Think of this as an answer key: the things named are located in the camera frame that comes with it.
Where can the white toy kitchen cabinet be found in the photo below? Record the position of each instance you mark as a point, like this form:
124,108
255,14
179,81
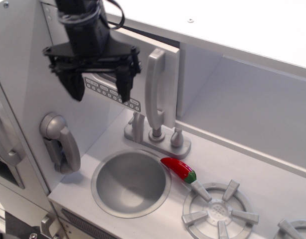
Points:
241,100

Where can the grey stove burner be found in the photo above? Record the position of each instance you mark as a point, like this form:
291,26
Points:
291,230
218,211

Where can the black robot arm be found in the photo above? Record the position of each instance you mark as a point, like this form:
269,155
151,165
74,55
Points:
90,49

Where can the round metal sink bowl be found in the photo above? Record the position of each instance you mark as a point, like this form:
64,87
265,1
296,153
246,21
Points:
130,183

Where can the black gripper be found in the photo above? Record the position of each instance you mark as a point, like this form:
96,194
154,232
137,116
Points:
116,56

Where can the white microwave door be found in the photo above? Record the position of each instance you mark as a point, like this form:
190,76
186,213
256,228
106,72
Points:
154,92

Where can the grey fridge door handle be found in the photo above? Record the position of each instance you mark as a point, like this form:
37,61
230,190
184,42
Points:
11,150

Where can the red toy chili pepper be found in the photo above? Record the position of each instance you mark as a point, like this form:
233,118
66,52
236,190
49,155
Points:
181,169

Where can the grey toy telephone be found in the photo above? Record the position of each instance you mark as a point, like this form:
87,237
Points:
60,144

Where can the grey toy faucet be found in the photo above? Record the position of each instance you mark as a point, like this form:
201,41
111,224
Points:
170,142

